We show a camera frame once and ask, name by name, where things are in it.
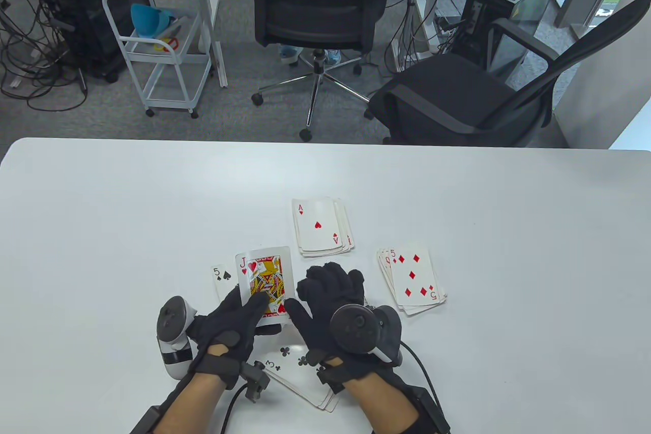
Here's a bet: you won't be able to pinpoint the person's left hand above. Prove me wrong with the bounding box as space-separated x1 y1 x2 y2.
188 285 283 390

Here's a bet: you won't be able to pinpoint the white power strip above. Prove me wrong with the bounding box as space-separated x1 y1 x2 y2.
431 14 462 39

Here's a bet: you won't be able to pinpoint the pile of heart playing cards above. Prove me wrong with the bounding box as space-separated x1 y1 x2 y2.
292 197 355 257

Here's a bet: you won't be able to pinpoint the blue plastic funnel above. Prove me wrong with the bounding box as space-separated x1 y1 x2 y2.
130 3 176 39

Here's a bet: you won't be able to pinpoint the person's right forearm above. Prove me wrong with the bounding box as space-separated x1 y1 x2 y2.
345 375 423 434

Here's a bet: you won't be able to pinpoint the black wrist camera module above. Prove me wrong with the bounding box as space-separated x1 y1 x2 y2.
315 359 351 394
239 360 271 403

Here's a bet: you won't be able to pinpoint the five of spades playing card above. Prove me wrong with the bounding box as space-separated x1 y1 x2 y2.
211 265 241 302

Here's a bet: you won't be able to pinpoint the jack of hearts playing card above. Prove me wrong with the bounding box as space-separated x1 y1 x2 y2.
235 246 297 327

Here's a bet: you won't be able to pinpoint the ace of hearts playing card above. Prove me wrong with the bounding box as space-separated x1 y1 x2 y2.
292 198 344 253

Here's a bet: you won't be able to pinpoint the five of diamonds playing card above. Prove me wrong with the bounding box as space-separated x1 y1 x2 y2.
387 245 446 308

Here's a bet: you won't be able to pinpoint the hanging black cables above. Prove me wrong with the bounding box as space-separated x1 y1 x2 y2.
374 0 461 73

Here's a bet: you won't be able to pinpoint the pile of diamond playing cards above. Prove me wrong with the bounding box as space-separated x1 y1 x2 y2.
377 245 448 316

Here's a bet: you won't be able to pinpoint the grey white VR controller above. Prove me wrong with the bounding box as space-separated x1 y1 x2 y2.
157 296 198 380
331 304 404 366

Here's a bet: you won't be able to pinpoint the black mesh office chair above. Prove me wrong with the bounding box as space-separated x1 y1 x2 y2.
243 0 396 142
367 0 651 147

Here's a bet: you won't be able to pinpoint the three of clubs playing card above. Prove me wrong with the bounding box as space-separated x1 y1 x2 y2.
259 337 336 401

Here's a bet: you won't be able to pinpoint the person's right hand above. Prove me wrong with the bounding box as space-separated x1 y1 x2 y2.
284 262 408 389

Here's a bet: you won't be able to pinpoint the black forearm strap with box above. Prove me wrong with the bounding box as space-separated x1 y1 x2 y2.
130 405 162 434
374 387 452 434

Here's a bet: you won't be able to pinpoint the tangle of black floor cables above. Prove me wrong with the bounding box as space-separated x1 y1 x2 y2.
0 0 90 111

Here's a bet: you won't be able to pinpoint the black glass computer tower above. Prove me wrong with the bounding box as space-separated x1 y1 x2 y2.
450 0 557 76

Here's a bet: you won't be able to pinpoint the person's left forearm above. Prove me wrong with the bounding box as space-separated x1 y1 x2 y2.
155 372 225 434

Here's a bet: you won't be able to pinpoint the pile of club playing cards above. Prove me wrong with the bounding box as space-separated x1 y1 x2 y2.
258 337 340 413

